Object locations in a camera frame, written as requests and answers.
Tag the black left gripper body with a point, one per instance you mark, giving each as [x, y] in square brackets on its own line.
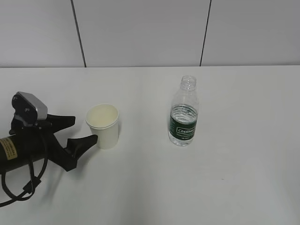
[33, 143]

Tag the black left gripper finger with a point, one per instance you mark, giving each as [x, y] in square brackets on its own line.
[58, 123]
[77, 147]

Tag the white paper cup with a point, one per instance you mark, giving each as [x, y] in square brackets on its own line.
[103, 120]

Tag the clear green-label water bottle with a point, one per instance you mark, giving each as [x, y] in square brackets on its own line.
[184, 113]

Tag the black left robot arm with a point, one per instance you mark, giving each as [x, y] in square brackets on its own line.
[8, 152]

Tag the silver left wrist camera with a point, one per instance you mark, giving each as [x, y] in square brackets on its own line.
[29, 110]

